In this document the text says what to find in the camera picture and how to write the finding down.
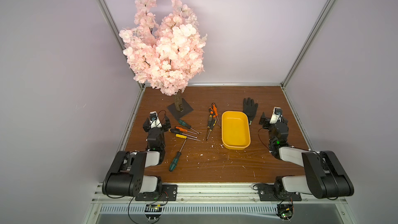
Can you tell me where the large green black screwdriver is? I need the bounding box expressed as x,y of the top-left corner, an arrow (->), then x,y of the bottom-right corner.
169,139 -> 187,172

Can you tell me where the yellow black striped screwdriver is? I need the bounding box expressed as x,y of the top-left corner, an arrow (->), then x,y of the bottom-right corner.
207,114 -> 213,134

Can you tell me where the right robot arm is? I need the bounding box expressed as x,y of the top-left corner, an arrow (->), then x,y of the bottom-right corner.
259,108 -> 354,201

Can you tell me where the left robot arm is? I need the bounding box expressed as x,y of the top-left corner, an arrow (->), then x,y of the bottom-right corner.
102,112 -> 171,201

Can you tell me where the orange black screwdriver left group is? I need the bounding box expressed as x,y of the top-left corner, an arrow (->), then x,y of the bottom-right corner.
175,126 -> 197,134

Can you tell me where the small green black screwdriver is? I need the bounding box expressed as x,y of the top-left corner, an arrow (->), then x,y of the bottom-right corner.
177,119 -> 199,134

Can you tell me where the yellow plastic storage box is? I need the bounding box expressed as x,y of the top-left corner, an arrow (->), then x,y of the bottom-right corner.
221,111 -> 251,150

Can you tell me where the black work glove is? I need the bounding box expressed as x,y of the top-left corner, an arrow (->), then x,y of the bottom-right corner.
243,97 -> 258,125

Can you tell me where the pink artificial blossom tree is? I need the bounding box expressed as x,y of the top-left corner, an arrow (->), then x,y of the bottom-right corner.
119,0 -> 207,112

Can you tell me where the left controller board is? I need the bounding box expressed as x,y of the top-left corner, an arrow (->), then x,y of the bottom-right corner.
144,204 -> 163,223

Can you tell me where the controller board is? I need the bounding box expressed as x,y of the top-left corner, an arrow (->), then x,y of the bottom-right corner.
276,204 -> 294,221
144,204 -> 163,223

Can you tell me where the right controller board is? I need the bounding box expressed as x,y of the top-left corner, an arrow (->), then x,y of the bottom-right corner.
276,204 -> 294,221

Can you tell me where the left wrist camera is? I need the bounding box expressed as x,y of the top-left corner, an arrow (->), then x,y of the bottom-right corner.
149,111 -> 162,128

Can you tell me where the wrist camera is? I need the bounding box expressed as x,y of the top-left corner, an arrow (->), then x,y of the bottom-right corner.
149,111 -> 162,128
269,107 -> 283,124

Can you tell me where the slim yellow handle screwdriver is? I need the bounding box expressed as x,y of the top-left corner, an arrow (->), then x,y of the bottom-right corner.
175,134 -> 201,141

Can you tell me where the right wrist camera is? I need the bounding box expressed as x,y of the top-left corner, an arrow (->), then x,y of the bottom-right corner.
269,107 -> 283,124

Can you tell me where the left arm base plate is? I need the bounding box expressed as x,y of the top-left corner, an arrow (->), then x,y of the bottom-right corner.
135,184 -> 178,202

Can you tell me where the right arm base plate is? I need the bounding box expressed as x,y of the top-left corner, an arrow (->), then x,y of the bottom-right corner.
254,184 -> 302,202

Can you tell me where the aluminium front rail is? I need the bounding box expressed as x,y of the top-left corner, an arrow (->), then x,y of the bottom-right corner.
91,183 -> 347,204

